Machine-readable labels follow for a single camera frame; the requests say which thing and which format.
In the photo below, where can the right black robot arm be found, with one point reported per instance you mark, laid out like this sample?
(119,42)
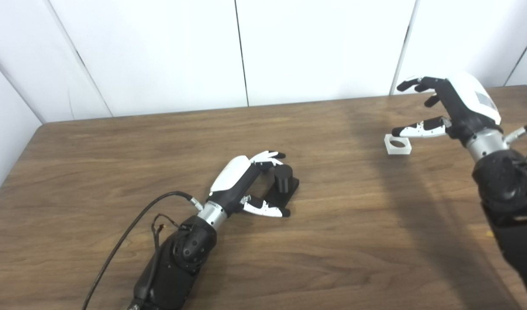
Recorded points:
(508,198)

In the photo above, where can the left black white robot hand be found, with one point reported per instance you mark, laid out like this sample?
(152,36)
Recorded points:
(235,183)

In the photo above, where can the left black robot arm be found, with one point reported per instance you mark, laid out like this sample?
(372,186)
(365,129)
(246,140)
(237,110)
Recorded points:
(177,262)

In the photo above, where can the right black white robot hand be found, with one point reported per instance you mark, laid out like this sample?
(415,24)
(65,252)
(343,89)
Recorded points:
(461,107)

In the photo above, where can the black peg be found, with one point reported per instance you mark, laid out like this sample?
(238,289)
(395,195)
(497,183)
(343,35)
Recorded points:
(284,178)

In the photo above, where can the white square piece with hole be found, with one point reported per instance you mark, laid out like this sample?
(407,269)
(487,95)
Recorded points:
(396,150)

